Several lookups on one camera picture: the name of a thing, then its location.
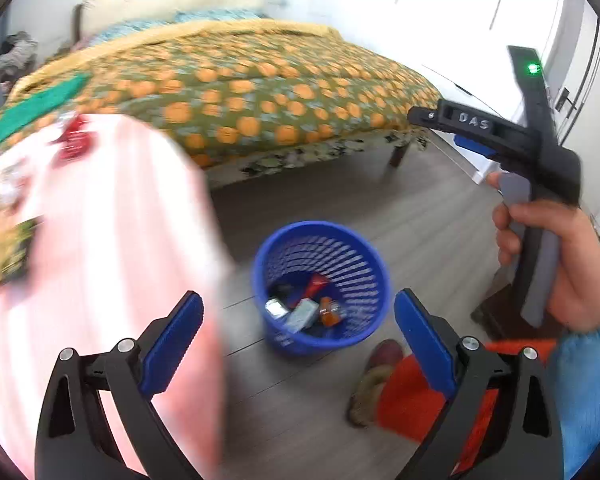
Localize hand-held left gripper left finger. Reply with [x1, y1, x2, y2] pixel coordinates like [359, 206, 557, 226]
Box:
[35, 290, 204, 480]

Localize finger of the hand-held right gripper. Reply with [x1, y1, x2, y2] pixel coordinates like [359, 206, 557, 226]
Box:
[407, 106, 441, 130]
[452, 134, 496, 158]

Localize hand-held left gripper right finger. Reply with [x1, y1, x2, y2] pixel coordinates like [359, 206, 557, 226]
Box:
[394, 287, 566, 480]

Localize red plastic wrapper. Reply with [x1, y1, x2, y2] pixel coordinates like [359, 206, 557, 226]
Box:
[300, 274, 331, 301]

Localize white milk carton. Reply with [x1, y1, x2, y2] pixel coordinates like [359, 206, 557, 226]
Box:
[284, 297, 322, 332]

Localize blue plastic wastebasket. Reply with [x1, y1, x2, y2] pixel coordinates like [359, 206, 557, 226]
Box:
[252, 220, 392, 358]

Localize person's right forearm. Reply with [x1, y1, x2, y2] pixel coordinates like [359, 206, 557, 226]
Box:
[550, 277, 600, 480]

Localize person's right hand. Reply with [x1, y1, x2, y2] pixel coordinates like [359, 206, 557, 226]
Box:
[487, 172, 600, 333]

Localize dark wooden bed leg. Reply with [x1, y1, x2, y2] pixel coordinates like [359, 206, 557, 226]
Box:
[389, 141, 412, 168]

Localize person's orange fleece pants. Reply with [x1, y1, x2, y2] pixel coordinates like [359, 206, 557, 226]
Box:
[375, 339, 558, 480]

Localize maroon fur-lined shoe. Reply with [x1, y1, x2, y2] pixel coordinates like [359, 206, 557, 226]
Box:
[347, 338, 406, 428]

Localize dark brown wooden cabinet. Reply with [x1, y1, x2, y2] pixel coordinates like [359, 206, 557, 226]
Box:
[471, 280, 568, 343]

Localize white room door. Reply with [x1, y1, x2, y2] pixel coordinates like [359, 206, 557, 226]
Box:
[540, 5, 600, 221]

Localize leaf print bed skirt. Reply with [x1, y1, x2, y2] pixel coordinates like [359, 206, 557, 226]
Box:
[205, 127, 431, 191]

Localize bed with orange-flower quilt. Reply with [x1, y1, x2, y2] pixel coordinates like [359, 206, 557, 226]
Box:
[0, 35, 443, 171]

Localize yellow blanket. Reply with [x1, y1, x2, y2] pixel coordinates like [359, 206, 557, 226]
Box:
[10, 19, 343, 96]

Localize blue patterned pillow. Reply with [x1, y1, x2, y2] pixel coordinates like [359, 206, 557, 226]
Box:
[87, 17, 176, 43]
[175, 7, 268, 23]

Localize cream padded headboard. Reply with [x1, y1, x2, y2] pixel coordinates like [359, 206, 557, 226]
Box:
[72, 0, 286, 36]

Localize green folded cloth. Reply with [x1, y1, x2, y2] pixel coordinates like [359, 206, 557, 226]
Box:
[0, 74, 92, 158]

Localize pile of clothes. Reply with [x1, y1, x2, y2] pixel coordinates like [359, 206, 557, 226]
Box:
[0, 31, 37, 83]

